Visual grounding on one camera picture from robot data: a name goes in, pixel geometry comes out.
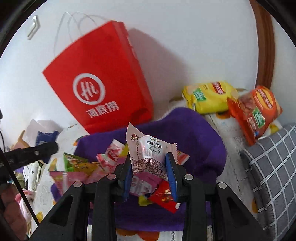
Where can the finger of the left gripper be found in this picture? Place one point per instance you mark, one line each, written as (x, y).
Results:
(22, 157)

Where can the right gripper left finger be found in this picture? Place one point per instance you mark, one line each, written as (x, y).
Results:
(124, 175)

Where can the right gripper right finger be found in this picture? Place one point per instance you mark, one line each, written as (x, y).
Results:
(175, 174)

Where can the pink yellow candy bag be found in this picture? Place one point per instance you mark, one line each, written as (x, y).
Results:
(143, 185)

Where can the small red snack packet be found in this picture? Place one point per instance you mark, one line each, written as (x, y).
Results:
(162, 197)

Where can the blue snack packet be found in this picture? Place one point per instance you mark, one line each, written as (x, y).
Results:
(46, 138)

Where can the pale pink nougat packet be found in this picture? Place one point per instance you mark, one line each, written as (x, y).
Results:
(147, 153)

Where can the green triangular snack pack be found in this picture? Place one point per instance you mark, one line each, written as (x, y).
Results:
(70, 160)

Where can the long pink red wrapper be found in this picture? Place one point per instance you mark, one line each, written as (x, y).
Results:
(182, 157)

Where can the light pink snack packet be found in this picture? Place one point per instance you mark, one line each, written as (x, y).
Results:
(112, 157)

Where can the yellow triangular snack pack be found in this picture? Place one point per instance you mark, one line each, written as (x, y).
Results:
(87, 168)

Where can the pink silver-striped snack bag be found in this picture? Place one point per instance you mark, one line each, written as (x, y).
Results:
(63, 180)

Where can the person left hand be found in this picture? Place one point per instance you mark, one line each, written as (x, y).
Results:
(12, 213)

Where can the white plastic shopping bag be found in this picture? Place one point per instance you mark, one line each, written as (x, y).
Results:
(35, 126)

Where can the yellow chips bag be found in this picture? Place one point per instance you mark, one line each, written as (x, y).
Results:
(208, 98)

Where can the grey checked cloth with star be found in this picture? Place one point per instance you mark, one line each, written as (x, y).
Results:
(270, 168)

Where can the red paper shopping bag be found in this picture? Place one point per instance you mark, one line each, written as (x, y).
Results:
(99, 80)

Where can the orange chips bag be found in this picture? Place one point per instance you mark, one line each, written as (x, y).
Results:
(254, 111)

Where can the white wall switch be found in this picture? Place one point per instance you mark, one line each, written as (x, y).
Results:
(33, 27)

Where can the brown wooden door frame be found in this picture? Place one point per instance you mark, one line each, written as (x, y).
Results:
(266, 45)

